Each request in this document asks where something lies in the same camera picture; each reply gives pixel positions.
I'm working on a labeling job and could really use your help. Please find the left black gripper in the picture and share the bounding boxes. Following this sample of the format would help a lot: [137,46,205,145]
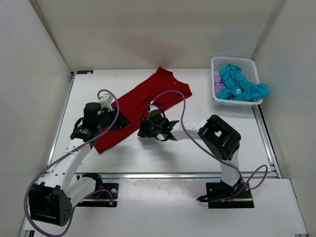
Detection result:
[96,106,131,132]

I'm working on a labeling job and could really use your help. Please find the red t shirt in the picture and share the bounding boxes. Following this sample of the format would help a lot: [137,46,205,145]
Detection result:
[94,67,192,154]

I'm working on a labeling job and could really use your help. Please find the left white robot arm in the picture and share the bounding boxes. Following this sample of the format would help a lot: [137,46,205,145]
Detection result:
[27,102,130,227]

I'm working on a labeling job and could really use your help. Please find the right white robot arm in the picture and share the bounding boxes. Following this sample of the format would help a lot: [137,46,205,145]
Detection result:
[138,109,241,198]

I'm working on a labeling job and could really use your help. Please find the black label sticker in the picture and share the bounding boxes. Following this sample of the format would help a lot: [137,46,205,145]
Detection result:
[76,70,94,75]

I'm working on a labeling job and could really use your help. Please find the lavender cloth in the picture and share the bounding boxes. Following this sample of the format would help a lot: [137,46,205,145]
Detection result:
[214,74,226,96]

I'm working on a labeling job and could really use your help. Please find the teal t shirt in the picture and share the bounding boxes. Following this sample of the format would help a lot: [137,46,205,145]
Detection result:
[217,64,269,102]

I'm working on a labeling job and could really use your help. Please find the white plastic basket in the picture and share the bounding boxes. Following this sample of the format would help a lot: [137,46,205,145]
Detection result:
[211,56,263,108]

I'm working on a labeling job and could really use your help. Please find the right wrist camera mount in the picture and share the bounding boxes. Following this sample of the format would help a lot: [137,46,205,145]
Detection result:
[146,104,159,112]

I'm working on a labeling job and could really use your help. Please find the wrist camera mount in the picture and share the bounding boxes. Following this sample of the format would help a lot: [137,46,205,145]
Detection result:
[97,93,114,111]
[146,104,159,112]

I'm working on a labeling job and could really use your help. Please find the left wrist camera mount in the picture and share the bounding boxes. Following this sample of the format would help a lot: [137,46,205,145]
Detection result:
[97,93,114,111]

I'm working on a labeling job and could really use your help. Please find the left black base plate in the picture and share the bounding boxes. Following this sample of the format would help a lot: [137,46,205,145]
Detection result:
[77,181,119,207]

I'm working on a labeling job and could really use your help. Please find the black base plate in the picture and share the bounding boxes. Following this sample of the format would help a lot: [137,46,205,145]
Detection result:
[197,183,255,209]
[77,181,119,207]

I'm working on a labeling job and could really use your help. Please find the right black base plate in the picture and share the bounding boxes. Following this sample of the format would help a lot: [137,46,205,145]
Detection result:
[197,183,255,209]

